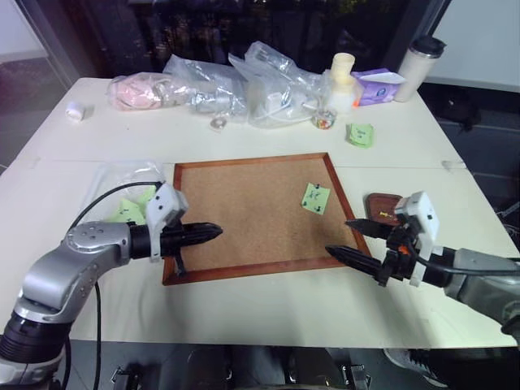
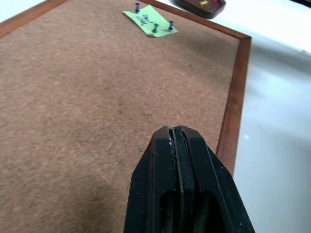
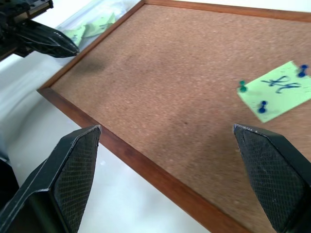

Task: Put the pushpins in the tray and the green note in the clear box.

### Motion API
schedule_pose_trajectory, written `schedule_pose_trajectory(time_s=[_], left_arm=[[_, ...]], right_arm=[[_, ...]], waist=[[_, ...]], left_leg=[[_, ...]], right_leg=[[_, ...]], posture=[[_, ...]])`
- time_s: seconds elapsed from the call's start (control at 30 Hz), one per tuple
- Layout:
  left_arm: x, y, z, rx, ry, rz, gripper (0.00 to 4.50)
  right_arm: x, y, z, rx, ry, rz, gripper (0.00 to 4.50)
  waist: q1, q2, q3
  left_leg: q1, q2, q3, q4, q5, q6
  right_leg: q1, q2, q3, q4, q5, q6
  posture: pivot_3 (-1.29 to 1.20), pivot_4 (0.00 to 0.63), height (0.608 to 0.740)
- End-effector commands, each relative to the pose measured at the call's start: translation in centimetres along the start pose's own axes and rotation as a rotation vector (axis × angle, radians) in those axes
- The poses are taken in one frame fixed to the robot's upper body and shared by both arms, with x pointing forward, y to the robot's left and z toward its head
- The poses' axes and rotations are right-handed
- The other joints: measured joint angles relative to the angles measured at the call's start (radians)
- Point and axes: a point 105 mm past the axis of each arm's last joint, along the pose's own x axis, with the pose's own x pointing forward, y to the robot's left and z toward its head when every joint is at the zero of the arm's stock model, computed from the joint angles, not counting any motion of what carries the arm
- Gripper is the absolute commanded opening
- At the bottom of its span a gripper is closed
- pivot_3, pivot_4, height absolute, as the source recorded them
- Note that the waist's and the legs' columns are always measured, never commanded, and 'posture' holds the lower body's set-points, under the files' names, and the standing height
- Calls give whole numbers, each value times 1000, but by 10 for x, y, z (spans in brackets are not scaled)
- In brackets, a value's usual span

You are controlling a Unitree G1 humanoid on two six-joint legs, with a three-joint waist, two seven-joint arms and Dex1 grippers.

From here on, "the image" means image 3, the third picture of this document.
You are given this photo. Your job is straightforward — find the green note with blue writing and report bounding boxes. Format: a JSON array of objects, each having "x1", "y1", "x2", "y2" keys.
[{"x1": 237, "y1": 60, "x2": 311, "y2": 123}]

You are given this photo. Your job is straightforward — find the clear bag of green notes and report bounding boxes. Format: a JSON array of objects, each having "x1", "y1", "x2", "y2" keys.
[{"x1": 56, "y1": 0, "x2": 141, "y2": 48}]

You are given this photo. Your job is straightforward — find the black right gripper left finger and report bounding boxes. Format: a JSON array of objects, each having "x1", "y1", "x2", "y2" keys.
[{"x1": 0, "y1": 125, "x2": 102, "y2": 233}]

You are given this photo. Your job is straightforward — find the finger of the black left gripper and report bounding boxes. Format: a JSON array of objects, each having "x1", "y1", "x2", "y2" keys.
[
  {"x1": 16, "y1": 26, "x2": 79, "y2": 59},
  {"x1": 24, "y1": 19, "x2": 80, "y2": 53}
]

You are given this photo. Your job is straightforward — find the cork board with wooden frame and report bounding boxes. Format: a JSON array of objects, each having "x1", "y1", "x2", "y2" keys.
[{"x1": 36, "y1": 0, "x2": 311, "y2": 233}]

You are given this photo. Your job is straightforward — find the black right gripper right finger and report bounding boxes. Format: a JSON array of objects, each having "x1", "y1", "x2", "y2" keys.
[{"x1": 232, "y1": 123, "x2": 311, "y2": 233}]

